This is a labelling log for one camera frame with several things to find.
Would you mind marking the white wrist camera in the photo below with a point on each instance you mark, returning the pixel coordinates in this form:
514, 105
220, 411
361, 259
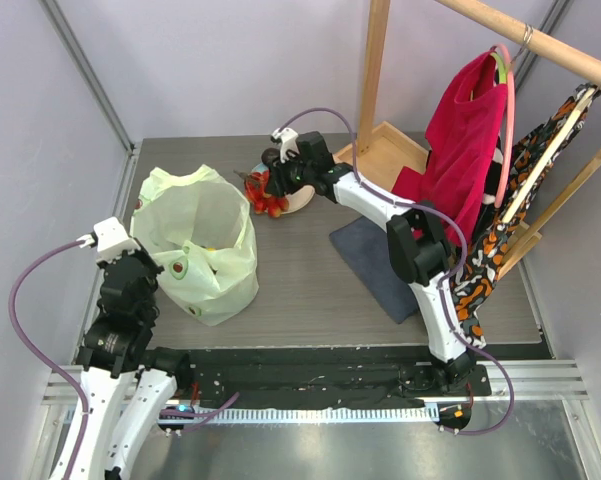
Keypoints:
110, 239
285, 139

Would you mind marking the red shirt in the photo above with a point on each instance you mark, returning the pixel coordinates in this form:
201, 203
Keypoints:
462, 135

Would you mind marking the wooden clothes rack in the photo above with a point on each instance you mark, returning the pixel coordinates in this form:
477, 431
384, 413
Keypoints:
382, 150

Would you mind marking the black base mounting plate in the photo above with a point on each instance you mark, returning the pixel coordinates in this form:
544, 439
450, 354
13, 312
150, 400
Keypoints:
325, 378

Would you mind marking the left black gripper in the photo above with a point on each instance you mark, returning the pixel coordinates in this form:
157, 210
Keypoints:
155, 268

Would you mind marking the red strawberries cluster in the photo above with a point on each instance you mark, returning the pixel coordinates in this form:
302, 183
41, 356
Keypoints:
255, 191

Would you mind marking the orange black patterned garment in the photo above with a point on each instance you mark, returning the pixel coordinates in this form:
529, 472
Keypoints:
472, 285

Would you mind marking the dark blue folded cloth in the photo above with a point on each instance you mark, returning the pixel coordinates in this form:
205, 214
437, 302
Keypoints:
363, 247

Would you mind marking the wooden hanger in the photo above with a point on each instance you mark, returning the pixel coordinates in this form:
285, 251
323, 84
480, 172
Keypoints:
548, 153

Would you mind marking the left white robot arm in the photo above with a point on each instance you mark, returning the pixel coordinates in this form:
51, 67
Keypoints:
125, 383

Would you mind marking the aluminium corner frame profile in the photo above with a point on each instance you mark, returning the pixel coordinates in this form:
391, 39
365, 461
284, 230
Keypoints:
71, 43

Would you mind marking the white slotted cable duct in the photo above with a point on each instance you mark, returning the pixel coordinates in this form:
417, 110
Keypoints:
428, 413

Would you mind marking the pink plastic hanger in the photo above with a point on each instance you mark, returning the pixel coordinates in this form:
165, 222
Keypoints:
505, 66

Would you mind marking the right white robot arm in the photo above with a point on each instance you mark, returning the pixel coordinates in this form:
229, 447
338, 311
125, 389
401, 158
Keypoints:
418, 248

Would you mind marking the green avocado print plastic bag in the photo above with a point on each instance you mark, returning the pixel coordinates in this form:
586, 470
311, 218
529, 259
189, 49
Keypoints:
175, 218

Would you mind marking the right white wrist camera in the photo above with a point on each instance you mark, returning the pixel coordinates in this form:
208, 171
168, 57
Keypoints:
285, 139

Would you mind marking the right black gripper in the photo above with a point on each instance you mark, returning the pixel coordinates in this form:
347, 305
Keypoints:
280, 173

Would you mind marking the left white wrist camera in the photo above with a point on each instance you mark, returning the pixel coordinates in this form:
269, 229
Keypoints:
110, 239

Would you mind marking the round wooden fruit plate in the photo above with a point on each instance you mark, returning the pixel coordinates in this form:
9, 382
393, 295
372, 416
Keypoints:
297, 200

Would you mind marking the dark brown plum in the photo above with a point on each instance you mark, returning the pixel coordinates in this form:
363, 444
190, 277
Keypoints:
270, 156

